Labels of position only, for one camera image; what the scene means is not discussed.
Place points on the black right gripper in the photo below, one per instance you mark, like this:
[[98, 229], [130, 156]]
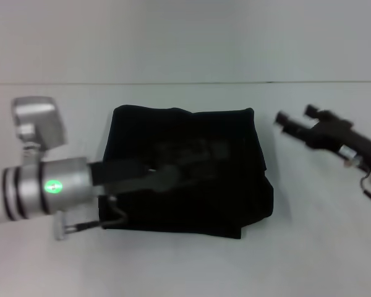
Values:
[[343, 134]]

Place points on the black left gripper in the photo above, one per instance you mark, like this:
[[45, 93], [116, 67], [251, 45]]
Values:
[[126, 179]]

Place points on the black shirt with FREE print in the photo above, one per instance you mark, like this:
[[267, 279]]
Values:
[[188, 210]]

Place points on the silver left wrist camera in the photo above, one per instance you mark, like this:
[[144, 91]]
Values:
[[40, 123]]

